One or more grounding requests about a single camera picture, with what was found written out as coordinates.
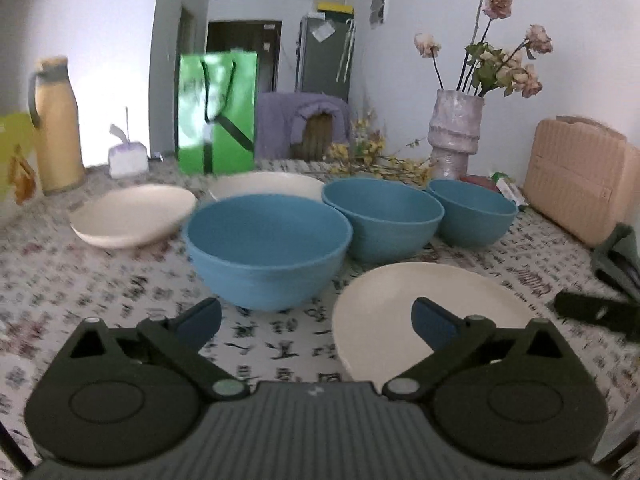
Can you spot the small blue bowl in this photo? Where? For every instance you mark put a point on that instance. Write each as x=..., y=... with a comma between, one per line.
x=475, y=215

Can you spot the yellow box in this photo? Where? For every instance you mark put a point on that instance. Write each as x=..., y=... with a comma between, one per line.
x=336, y=9

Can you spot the green and white packet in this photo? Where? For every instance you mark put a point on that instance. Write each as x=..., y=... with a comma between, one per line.
x=510, y=192

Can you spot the yellow-green snack box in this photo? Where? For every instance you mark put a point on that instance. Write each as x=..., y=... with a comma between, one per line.
x=15, y=170

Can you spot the grey refrigerator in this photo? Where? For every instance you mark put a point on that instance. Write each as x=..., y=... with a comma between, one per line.
x=320, y=65

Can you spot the dried pink roses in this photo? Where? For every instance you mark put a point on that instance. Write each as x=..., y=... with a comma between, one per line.
x=497, y=2

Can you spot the beige thermos jug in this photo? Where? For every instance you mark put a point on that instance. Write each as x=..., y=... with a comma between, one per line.
x=60, y=135

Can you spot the white umbrella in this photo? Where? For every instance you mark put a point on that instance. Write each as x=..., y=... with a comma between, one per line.
x=346, y=55

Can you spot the medium blue bowl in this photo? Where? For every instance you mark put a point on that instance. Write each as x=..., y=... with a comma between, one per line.
x=385, y=210

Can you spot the green paper bag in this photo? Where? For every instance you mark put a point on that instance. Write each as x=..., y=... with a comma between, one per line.
x=192, y=125

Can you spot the pink hard case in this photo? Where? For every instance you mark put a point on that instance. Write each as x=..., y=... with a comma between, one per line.
x=575, y=175

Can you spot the dark green cloth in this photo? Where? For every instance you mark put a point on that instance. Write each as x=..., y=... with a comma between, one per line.
x=617, y=255

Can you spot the wooden chair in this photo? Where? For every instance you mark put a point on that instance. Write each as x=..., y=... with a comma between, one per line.
x=315, y=140

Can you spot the tissue pack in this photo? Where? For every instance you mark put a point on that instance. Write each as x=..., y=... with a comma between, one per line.
x=127, y=160

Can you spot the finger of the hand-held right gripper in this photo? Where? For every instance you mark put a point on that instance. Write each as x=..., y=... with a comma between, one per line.
x=595, y=310

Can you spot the yellow flower branches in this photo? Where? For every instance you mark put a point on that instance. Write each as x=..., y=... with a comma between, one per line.
x=370, y=147

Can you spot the dark door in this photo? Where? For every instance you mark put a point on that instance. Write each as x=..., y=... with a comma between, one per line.
x=220, y=37

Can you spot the large blue bowl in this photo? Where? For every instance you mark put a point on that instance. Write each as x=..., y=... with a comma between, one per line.
x=265, y=245

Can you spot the purple jacket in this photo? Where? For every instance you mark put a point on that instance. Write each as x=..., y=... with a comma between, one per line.
x=272, y=125

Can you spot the cream plate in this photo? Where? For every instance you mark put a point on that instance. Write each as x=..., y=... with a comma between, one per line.
x=265, y=185
x=380, y=310
x=135, y=212

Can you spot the paper note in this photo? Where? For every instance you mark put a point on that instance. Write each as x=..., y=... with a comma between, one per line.
x=323, y=32

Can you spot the wall picture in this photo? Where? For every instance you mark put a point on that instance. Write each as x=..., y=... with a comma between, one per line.
x=378, y=5

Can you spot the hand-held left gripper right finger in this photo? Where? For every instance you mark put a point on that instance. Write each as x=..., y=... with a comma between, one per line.
x=435, y=325

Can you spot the grey ceramic vase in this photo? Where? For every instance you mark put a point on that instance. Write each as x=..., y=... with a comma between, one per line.
x=455, y=130

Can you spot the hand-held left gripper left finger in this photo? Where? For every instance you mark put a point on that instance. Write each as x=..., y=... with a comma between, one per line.
x=202, y=322

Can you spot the red packet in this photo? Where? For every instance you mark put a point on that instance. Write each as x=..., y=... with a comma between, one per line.
x=477, y=182

